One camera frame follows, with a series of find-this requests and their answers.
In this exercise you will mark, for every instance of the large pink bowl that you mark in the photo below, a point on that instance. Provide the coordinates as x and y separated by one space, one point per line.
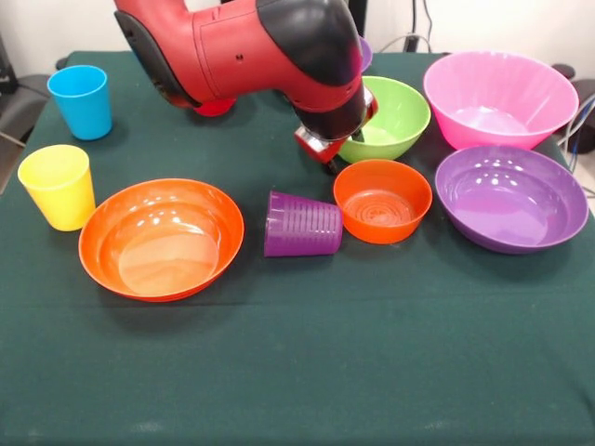
497 125

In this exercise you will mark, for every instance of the green bowl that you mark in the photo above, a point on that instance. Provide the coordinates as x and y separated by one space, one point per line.
400 121

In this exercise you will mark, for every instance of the large orange bowl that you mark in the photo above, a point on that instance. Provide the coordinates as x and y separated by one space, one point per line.
158 241

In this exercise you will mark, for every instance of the yellow plastic cup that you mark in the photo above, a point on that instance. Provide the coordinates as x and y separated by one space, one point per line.
58 204

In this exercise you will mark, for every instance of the black chair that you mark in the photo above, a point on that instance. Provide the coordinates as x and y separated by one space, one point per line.
21 107

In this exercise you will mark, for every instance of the purple plastic cup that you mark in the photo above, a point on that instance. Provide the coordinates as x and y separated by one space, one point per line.
302 227

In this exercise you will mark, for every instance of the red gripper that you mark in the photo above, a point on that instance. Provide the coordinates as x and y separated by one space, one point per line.
321 148

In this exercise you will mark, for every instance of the purple bowl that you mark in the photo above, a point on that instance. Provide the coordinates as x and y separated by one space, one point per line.
366 53
511 209

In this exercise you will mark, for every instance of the small orange bowl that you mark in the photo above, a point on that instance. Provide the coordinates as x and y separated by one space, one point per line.
381 223

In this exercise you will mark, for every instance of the blue plastic cup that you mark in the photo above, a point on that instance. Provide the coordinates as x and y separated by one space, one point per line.
86 116

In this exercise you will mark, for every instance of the small red bowl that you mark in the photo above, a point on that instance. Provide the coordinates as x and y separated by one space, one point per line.
214 109

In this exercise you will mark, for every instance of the black equipment with knob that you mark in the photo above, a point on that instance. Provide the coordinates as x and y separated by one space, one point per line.
586 90

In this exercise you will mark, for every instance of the dark green table cloth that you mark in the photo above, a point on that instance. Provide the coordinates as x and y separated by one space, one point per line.
297 348

